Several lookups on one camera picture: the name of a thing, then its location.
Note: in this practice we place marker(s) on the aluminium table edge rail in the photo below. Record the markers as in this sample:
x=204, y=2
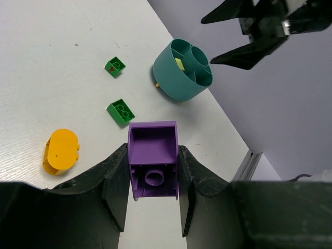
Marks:
x=247, y=167

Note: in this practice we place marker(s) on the teal round divided container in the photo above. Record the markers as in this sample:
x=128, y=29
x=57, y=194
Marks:
x=176, y=84

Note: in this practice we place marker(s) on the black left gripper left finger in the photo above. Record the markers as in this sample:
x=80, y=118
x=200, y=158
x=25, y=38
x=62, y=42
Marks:
x=87, y=211

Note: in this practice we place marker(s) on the green lego with heart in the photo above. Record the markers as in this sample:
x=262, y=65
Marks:
x=115, y=67

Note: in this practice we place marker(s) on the yellow oval lego brick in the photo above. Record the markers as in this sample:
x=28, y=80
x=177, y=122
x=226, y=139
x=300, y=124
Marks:
x=61, y=152

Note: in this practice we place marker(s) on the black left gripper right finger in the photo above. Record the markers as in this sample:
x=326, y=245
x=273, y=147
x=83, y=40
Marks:
x=246, y=214

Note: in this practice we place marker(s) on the green rectangular lego brick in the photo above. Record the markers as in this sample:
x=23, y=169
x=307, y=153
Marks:
x=120, y=112

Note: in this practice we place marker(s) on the lime curved lego brick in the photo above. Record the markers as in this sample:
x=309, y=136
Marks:
x=179, y=64

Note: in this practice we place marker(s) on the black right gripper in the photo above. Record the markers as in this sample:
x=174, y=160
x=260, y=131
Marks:
x=269, y=19

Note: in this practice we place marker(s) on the purple curved lego brick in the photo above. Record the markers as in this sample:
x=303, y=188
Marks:
x=152, y=157

